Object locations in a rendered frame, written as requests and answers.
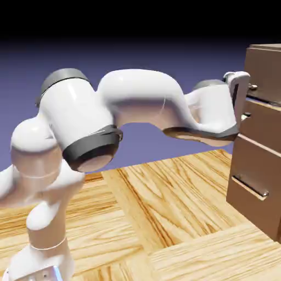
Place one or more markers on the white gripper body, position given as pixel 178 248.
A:
pixel 242 92

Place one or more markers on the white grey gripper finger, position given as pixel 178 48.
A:
pixel 245 116
pixel 252 86

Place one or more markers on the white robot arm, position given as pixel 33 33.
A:
pixel 136 92

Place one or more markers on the short brown drawer front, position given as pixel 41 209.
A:
pixel 252 160

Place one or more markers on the brown wooden cabinet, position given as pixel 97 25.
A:
pixel 270 45

